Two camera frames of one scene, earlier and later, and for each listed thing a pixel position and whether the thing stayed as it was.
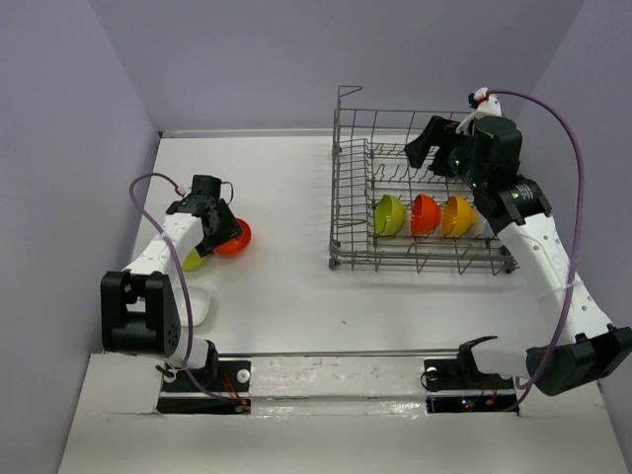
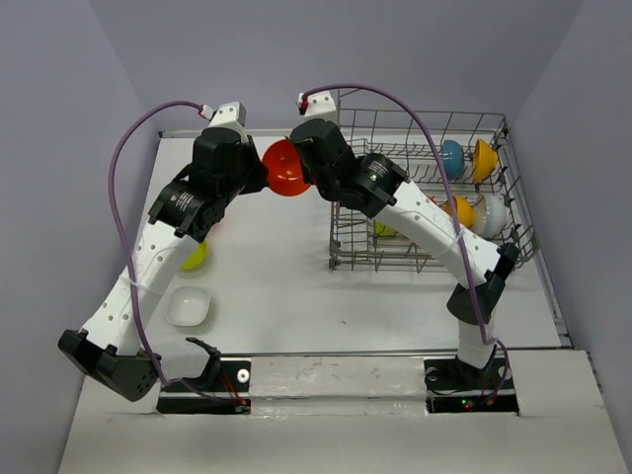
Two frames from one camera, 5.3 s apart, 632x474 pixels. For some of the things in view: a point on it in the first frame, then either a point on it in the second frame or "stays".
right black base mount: x=458 y=386 stays
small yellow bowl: x=459 y=216 stays
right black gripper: x=438 y=132 to x=308 y=174
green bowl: x=193 y=261 stays
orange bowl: x=236 y=246 to x=284 y=170
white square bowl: x=199 y=301 stays
